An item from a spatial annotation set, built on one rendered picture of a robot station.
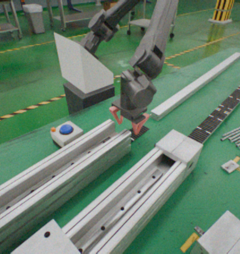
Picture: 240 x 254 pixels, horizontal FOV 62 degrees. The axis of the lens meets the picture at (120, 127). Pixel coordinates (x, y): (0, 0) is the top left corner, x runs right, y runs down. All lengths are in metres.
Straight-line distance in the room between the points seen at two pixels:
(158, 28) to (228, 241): 0.52
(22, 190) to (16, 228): 0.09
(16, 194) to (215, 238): 0.45
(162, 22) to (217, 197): 0.51
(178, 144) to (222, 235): 0.25
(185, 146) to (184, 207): 0.16
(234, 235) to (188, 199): 0.16
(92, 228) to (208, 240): 0.23
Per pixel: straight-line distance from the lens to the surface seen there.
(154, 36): 0.60
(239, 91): 1.08
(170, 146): 0.57
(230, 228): 0.48
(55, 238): 0.41
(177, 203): 0.58
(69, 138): 0.66
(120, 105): 0.63
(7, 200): 0.57
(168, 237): 0.54
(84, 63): 0.94
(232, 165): 0.72
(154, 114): 0.81
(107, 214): 0.50
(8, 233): 0.53
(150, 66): 0.57
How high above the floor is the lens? 1.27
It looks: 39 degrees down
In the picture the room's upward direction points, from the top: straight up
